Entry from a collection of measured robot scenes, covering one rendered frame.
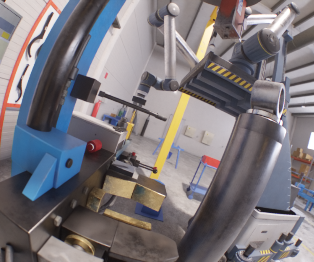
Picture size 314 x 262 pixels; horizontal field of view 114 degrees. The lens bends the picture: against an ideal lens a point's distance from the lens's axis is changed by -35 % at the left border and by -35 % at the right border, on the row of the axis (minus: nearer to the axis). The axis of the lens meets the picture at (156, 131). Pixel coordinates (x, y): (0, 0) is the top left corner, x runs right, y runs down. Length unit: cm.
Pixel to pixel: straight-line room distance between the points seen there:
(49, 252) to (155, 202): 57
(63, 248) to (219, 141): 1229
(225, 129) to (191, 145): 301
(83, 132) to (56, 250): 68
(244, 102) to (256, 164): 85
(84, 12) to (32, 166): 44
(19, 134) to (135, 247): 42
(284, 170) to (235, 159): 138
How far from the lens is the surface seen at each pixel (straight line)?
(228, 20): 86
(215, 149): 1240
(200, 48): 355
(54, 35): 68
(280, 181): 194
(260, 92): 66
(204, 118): 1188
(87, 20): 51
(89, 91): 62
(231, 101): 156
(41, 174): 38
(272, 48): 118
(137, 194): 81
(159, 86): 152
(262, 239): 222
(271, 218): 205
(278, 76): 190
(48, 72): 47
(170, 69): 141
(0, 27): 86
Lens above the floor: 132
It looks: 3 degrees down
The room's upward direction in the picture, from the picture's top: 21 degrees clockwise
